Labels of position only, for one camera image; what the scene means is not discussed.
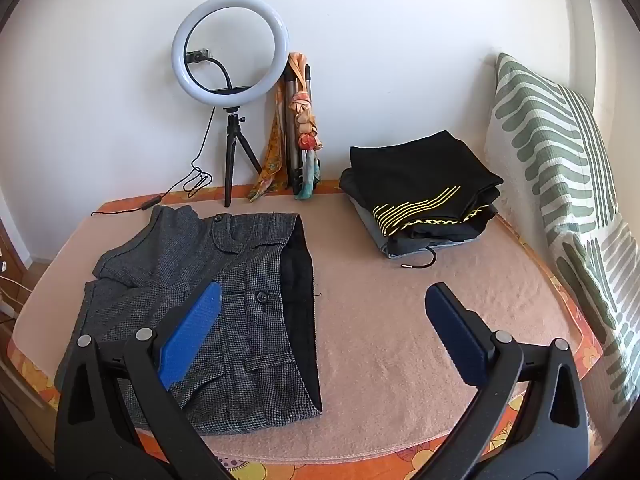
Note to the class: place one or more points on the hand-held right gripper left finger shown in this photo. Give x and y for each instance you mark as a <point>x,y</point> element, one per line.
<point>192,330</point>

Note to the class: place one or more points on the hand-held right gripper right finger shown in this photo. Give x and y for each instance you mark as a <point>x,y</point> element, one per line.
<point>457,332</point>

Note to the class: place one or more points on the grey checked pants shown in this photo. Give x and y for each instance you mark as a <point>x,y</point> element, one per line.
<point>220,280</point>

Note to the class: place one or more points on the pink blanket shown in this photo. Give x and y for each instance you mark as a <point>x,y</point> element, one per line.
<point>400,320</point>

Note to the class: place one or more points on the grey folded garment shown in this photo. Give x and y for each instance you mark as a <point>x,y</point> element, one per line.
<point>382,237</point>

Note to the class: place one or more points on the stack of folded dark clothes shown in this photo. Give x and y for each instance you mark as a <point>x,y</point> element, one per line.
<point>415,180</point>

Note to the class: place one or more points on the black mini tripod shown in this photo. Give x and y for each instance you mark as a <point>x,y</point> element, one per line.
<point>234,152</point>

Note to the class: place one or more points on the green white striped pillow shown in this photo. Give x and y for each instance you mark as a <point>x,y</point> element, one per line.
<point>560,160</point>

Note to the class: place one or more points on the folded grey tripod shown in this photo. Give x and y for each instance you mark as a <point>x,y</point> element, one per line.
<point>295,125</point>

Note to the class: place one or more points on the wall power outlet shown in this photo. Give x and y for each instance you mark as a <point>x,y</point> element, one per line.
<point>198,55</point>

